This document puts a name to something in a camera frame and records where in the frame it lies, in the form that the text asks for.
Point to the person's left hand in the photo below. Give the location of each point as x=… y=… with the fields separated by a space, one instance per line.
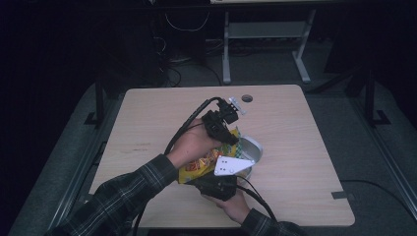
x=190 y=144

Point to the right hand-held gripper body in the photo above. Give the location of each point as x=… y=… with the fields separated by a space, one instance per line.
x=229 y=165

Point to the white metal desk frame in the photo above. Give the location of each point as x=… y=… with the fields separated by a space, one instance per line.
x=267 y=30

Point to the grey tape strip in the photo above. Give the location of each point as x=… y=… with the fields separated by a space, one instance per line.
x=339 y=195

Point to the person's right hand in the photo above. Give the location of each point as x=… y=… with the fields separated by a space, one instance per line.
x=236 y=206

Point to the black metal stand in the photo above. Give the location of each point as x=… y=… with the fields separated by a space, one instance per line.
x=370 y=98
x=99 y=105

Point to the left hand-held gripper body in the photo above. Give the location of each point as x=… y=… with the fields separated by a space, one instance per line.
x=226 y=111

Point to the yellow green seasoning packet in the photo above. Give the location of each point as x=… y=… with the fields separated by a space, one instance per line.
x=200 y=165

